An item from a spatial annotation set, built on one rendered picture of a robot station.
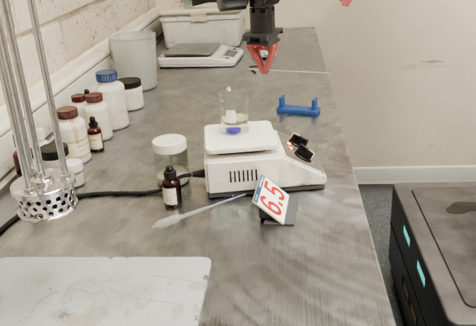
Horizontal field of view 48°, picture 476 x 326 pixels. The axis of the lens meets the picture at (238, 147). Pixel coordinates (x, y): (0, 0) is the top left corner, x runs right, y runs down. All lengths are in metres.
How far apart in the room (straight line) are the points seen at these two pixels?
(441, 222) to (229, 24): 0.99
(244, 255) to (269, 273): 0.06
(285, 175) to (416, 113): 1.70
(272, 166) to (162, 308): 0.33
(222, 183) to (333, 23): 1.58
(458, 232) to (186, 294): 1.04
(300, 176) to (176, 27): 1.23
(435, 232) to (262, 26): 0.74
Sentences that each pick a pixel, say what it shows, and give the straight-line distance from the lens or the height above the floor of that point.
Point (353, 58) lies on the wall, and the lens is 2.42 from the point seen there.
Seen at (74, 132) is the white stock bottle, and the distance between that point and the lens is 1.08.
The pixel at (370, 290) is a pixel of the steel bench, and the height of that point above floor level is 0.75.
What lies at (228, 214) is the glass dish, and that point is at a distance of 0.82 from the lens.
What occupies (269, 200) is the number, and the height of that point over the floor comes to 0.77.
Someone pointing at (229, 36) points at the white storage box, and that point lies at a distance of 2.01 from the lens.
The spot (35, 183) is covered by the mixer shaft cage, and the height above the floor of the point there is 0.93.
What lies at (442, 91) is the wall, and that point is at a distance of 2.53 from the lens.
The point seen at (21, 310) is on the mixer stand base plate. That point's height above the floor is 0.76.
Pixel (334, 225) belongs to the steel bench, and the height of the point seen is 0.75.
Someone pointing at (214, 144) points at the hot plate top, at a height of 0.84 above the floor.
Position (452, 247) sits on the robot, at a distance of 1.52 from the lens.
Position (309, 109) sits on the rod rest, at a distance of 1.27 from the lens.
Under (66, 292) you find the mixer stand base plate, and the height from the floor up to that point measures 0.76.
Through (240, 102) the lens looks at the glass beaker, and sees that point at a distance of 0.89.
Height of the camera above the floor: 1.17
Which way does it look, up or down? 22 degrees down
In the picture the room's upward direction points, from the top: 4 degrees counter-clockwise
